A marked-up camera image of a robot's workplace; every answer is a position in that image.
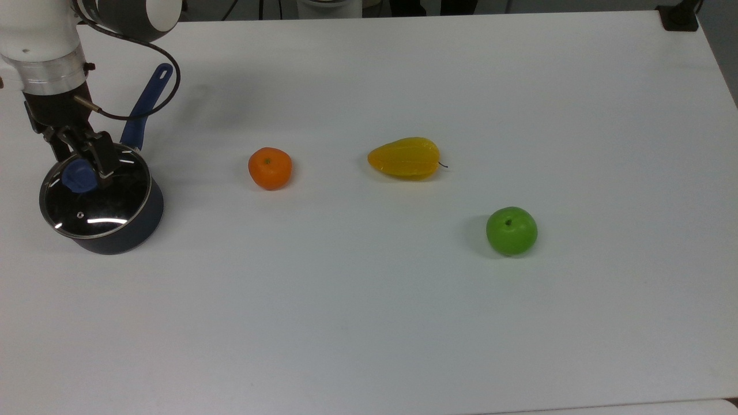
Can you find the yellow starfruit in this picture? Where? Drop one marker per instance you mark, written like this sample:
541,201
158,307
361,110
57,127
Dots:
403,158

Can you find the black mount base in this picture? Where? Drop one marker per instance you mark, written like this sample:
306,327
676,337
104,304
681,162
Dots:
679,17

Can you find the green apple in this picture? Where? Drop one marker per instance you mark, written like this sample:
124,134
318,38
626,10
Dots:
512,231

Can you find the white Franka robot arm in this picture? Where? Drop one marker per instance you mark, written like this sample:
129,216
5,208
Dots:
34,34

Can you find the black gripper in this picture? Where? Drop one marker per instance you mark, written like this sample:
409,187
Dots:
57,109

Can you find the glass lid blue knob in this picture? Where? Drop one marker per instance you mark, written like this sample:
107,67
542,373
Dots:
98,213

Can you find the orange mandarin fruit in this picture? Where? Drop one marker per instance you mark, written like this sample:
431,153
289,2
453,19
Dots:
270,169

